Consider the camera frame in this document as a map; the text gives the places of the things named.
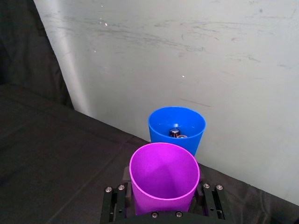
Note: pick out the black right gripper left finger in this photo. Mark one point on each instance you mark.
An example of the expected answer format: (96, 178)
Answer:
(116, 203)

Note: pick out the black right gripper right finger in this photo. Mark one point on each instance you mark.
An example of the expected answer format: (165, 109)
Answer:
(213, 203)

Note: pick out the purple plastic cup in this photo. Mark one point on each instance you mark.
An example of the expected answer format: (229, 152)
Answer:
(163, 172)

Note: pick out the black battery with copper band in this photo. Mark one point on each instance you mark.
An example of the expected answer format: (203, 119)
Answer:
(182, 136)
(174, 133)

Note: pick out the black table cloth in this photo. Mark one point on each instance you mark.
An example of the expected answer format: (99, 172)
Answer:
(58, 158)

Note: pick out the blue plastic cup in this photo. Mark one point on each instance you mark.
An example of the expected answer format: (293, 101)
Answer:
(163, 121)

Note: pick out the black hanging curtain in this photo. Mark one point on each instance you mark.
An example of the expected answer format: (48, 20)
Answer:
(25, 46)

